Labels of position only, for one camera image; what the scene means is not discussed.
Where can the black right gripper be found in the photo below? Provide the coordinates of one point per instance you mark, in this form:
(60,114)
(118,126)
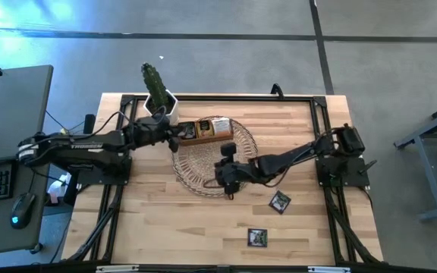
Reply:
(230,172)

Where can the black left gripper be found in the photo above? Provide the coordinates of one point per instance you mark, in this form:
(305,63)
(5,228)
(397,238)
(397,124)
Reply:
(152,134)

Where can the dark blue Ahmad tea packet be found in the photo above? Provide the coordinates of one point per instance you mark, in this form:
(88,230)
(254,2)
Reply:
(257,237)
(279,201)
(189,131)

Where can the orange Ahmad mango tea packet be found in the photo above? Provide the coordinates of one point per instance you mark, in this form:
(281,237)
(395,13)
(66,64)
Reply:
(204,128)

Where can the white orange Tazo tea packet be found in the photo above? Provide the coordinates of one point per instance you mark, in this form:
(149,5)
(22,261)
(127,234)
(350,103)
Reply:
(221,125)

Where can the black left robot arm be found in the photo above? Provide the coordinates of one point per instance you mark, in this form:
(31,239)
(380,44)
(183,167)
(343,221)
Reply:
(85,146)

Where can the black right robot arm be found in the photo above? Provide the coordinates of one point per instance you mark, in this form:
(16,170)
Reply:
(290,155)

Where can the wooden tea organizer box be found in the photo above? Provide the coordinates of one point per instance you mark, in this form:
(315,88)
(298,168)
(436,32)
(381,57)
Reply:
(207,141)

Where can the white plant pot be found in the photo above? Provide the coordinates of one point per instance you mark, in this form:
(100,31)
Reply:
(171,110)

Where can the round woven straw placemat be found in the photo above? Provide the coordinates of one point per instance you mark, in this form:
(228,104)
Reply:
(199,167)

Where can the green cactus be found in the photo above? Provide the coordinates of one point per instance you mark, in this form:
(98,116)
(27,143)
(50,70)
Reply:
(154,85)

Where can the black cylinder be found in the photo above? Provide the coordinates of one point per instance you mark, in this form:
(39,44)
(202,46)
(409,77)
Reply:
(89,123)

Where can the black clamp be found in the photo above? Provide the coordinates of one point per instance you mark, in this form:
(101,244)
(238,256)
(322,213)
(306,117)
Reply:
(277,91)

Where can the small white object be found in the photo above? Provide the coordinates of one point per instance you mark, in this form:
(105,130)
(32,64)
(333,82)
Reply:
(57,189)

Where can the dark office desk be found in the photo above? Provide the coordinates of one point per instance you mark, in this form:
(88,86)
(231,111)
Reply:
(10,113)

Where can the black computer mouse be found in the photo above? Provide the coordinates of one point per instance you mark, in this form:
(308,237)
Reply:
(23,210)

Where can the grey metal table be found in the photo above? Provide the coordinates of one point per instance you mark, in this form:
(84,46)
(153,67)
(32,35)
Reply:
(432,180)

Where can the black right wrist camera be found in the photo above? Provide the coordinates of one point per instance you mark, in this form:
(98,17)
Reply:
(228,149)

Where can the black aluminium frame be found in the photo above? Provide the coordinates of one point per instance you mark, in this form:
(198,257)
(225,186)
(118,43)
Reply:
(222,98)

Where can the white frame bracket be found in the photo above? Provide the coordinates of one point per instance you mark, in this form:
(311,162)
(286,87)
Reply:
(117,268)
(328,269)

